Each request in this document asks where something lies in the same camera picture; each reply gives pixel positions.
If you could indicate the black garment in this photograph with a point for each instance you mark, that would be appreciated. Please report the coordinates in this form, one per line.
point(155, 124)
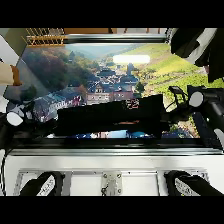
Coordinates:
point(106, 116)

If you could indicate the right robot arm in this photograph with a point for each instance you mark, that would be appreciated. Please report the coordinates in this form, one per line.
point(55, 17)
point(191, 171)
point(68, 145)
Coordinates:
point(203, 100)

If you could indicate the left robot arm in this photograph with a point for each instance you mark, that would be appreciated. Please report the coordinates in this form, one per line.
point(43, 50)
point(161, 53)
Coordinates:
point(15, 119)

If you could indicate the cream garment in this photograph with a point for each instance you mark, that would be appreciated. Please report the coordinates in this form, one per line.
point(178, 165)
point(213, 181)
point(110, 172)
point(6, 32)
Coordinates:
point(6, 74)

